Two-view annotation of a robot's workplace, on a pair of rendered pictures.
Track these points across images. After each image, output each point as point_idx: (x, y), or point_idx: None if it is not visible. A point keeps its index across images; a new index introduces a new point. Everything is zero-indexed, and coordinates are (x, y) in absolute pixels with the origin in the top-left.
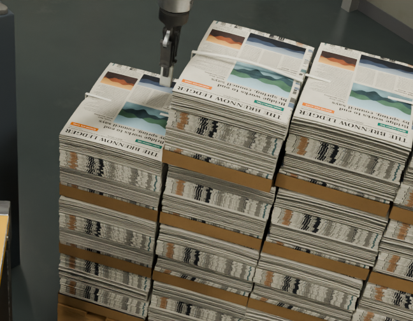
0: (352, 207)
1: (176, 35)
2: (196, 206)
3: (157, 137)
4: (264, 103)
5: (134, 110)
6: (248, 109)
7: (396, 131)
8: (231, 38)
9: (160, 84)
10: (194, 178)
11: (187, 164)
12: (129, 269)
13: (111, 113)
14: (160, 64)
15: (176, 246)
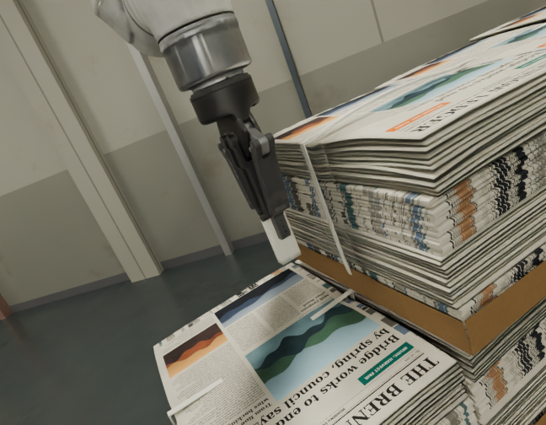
0: None
1: (260, 131)
2: (536, 384)
3: (375, 341)
4: (530, 61)
5: (275, 352)
6: None
7: None
8: (308, 124)
9: (285, 261)
10: (513, 334)
11: (516, 304)
12: None
13: (250, 393)
14: (273, 207)
15: None
